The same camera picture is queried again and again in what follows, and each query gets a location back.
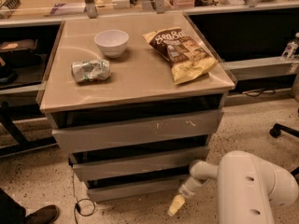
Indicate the dark trouser leg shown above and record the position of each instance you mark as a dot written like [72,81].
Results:
[10,211]

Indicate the black coil spring holder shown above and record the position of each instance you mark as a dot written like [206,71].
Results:
[8,7]

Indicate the grey drawer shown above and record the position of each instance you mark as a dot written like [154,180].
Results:
[139,164]
[113,188]
[138,131]

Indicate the black table leg frame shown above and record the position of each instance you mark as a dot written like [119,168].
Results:
[23,145]

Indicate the purple white paper pack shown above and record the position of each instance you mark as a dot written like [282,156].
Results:
[61,9]

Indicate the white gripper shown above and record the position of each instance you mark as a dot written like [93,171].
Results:
[186,190]

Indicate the grey middle drawer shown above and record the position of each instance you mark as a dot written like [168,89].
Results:
[139,164]

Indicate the brown shoe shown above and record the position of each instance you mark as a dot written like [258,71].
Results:
[45,215]

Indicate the brown yellow chip bag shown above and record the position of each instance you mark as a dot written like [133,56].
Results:
[188,60]

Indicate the grey bottom drawer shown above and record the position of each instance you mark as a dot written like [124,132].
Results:
[113,188]

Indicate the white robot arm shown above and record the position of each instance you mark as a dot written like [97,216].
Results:
[247,188]

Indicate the white bowl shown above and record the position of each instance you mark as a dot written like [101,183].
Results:
[112,43]

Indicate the grey drawer cabinet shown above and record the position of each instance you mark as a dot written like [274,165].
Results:
[140,86]

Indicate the grey top drawer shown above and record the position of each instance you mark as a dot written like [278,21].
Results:
[138,131]

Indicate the clear plastic bottle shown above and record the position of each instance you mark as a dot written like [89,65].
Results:
[291,48]

